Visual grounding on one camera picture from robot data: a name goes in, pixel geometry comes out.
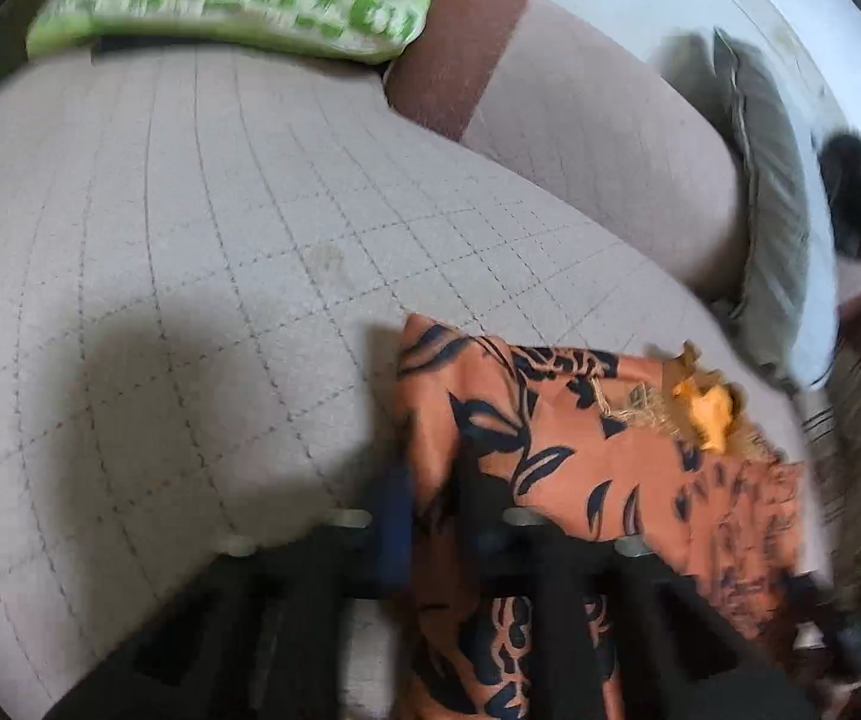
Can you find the orange black-print garment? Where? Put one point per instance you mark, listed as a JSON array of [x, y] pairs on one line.
[[573, 450]]

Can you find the grey cushion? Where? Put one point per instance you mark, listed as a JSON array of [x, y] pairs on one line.
[[768, 202]]

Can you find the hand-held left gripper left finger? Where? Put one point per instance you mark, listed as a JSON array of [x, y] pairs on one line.
[[396, 532]]

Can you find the beige quilted sofa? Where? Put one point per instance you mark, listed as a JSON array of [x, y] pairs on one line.
[[175, 240]]

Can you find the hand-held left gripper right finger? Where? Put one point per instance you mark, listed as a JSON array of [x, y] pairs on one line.
[[492, 536]]

